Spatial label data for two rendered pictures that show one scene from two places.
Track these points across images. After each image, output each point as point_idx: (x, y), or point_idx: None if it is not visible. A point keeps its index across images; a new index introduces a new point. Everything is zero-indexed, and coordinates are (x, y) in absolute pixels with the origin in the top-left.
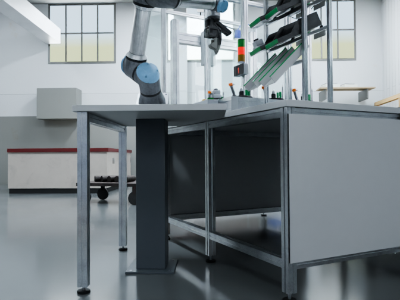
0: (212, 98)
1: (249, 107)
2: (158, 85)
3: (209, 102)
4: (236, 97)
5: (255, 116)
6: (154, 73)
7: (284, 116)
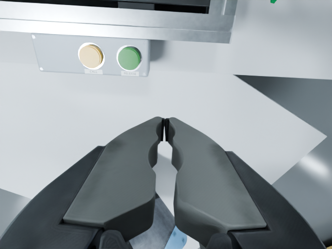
0: (139, 56)
1: (330, 79)
2: (168, 210)
3: (148, 70)
4: (234, 21)
5: None
6: (186, 239)
7: None
